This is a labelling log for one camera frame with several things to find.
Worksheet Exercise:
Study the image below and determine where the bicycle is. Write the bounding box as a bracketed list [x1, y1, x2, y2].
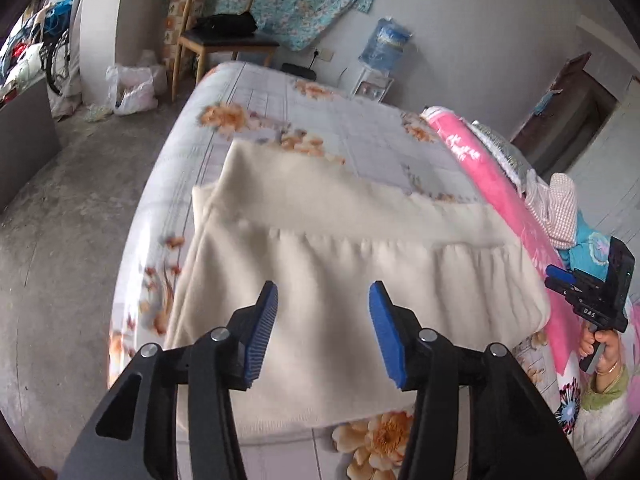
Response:
[40, 30, 76, 99]

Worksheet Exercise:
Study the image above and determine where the pink floral blanket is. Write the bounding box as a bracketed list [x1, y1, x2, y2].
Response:
[422, 106, 640, 436]

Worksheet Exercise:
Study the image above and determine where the floral tablecloth table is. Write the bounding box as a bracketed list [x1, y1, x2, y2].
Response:
[107, 60, 566, 480]

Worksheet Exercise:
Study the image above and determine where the black flat object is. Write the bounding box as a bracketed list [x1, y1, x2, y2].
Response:
[281, 62, 317, 80]

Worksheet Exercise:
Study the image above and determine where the pink checkered cloth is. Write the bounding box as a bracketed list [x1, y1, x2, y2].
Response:
[525, 172, 581, 251]

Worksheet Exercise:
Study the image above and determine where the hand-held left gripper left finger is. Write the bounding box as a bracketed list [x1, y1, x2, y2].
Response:
[59, 280, 279, 480]

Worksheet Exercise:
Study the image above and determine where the pile of clothes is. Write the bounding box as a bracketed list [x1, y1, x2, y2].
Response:
[0, 0, 76, 106]

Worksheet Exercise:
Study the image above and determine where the cream zip jacket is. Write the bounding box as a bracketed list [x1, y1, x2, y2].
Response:
[165, 139, 552, 434]

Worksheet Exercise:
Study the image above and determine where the wooden chair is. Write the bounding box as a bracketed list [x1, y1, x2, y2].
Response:
[170, 0, 281, 102]

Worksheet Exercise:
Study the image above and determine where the lace trimmed floral pillow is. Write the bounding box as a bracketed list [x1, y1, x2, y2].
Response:
[470, 121, 539, 196]

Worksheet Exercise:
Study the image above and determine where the dark wooden bench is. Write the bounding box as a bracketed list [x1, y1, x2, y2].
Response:
[510, 52, 621, 181]

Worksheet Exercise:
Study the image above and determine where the light blue face mask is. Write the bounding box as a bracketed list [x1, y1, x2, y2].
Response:
[532, 89, 564, 117]

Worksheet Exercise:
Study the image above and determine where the floral cloth scrap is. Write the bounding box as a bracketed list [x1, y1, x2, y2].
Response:
[82, 104, 116, 124]

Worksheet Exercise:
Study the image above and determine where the person's right hand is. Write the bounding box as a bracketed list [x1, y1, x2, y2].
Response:
[579, 326, 621, 374]

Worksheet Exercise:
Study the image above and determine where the floral patterned box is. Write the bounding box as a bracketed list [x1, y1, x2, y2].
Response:
[162, 0, 204, 69]

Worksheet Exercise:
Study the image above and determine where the grey cabinet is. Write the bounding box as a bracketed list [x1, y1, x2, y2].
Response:
[0, 80, 64, 212]

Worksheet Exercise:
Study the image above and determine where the white plastic bag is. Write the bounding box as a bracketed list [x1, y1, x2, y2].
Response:
[105, 62, 159, 115]

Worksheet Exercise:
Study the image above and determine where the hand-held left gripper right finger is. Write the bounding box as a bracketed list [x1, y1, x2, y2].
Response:
[368, 280, 587, 480]

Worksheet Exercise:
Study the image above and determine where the blue water cooler bottle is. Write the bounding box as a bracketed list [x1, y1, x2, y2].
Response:
[359, 17, 414, 74]

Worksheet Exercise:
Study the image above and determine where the black bag on chair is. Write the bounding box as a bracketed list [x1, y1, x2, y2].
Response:
[192, 11, 259, 37]

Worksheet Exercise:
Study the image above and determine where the white water dispenser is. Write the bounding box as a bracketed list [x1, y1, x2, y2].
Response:
[352, 67, 394, 104]

